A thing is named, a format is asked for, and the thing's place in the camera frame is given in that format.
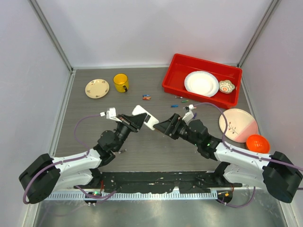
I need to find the red plastic bin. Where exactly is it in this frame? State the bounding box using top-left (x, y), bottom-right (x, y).
top-left (162, 53), bottom-right (242, 109)

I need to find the white slotted cable duct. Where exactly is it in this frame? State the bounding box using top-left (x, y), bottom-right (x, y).
top-left (45, 189), bottom-right (218, 201)

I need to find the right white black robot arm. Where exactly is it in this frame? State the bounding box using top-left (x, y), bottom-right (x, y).
top-left (154, 113), bottom-right (303, 203)

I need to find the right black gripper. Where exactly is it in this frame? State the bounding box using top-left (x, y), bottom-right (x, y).
top-left (153, 113), bottom-right (200, 147)

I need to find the white paper plate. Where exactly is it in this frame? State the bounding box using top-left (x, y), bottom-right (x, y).
top-left (184, 71), bottom-right (219, 97)

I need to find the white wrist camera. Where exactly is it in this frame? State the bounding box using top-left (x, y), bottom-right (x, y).
top-left (99, 107), bottom-right (118, 121)
top-left (182, 104), bottom-right (195, 123)

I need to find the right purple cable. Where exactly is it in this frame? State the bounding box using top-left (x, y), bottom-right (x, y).
top-left (194, 102), bottom-right (303, 208)

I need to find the white remote control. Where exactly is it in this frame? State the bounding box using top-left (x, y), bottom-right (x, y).
top-left (132, 105), bottom-right (159, 131)

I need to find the yellow mug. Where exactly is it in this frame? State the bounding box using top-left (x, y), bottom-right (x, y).
top-left (113, 73), bottom-right (129, 93)

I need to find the orange plastic bowl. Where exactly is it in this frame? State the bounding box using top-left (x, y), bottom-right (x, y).
top-left (246, 134), bottom-right (270, 154)

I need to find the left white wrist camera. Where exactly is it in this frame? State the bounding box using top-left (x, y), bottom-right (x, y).
top-left (99, 107), bottom-right (118, 121)

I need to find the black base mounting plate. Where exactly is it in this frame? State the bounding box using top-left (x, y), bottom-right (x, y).
top-left (76, 171), bottom-right (242, 194)

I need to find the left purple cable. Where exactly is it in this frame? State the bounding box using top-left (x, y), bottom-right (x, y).
top-left (22, 114), bottom-right (118, 204)

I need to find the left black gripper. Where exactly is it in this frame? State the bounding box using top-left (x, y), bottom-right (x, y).
top-left (114, 112), bottom-right (146, 152)

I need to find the cream floral plate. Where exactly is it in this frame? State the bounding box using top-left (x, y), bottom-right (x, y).
top-left (85, 79), bottom-right (109, 99)

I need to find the pink white ceramic plate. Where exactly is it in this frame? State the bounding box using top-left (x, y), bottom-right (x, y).
top-left (219, 108), bottom-right (258, 143)

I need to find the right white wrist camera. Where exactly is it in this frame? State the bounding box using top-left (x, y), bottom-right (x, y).
top-left (182, 104), bottom-right (195, 123)

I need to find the small patterned ceramic bowl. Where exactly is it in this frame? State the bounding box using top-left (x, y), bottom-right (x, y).
top-left (219, 80), bottom-right (235, 94)

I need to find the purple cable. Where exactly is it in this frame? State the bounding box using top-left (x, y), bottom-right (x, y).
top-left (22, 114), bottom-right (118, 204)
top-left (194, 102), bottom-right (303, 208)

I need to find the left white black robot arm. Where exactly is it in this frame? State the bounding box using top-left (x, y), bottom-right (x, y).
top-left (18, 111), bottom-right (147, 204)

